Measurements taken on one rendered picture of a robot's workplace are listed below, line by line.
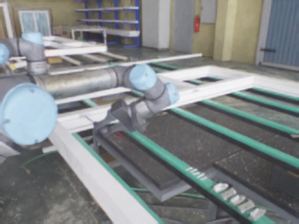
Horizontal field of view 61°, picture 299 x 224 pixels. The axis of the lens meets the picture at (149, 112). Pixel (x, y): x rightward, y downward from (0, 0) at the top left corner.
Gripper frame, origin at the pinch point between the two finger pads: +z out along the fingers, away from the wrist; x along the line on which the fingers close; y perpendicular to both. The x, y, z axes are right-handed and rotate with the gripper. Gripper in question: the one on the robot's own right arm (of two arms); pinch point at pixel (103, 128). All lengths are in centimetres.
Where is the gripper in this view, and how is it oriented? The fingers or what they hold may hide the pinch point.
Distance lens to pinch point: 99.3
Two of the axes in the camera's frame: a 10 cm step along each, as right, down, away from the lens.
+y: -0.9, -6.9, 7.2
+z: -8.5, 4.3, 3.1
